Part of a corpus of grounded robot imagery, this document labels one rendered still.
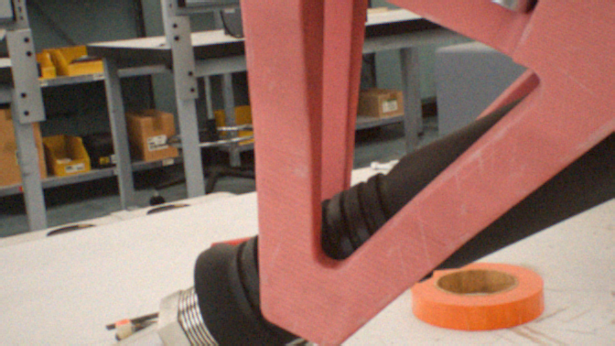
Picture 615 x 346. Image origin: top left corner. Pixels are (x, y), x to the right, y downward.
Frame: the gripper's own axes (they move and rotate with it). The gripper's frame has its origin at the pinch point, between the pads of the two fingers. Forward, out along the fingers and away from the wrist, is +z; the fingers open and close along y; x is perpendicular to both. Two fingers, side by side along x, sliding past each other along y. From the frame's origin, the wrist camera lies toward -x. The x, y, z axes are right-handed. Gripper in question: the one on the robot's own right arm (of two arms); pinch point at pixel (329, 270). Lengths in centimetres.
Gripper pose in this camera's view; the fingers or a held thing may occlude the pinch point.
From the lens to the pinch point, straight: 17.2
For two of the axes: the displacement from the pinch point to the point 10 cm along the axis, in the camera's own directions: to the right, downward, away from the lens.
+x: 9.0, 4.2, -1.3
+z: -3.8, 8.8, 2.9
